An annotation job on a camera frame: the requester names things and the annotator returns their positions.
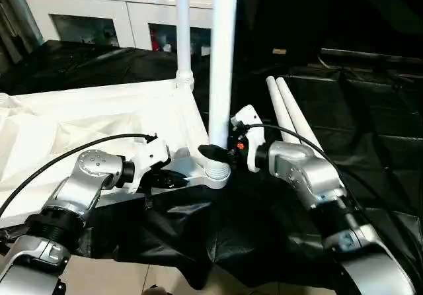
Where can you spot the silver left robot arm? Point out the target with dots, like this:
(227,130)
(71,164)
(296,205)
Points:
(73,196)

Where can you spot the black work mat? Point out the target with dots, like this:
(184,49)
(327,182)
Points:
(277,235)

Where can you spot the small tan label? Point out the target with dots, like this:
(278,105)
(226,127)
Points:
(279,51)

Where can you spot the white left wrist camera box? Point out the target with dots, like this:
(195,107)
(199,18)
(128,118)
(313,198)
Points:
(149,159)

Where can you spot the red bottle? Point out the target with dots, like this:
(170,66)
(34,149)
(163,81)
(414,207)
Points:
(156,40)

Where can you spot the dark low shelf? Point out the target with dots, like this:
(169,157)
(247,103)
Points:
(377,57)

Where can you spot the white plastic table leg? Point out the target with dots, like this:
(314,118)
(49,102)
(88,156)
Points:
(183,30)
(281,110)
(222,57)
(297,113)

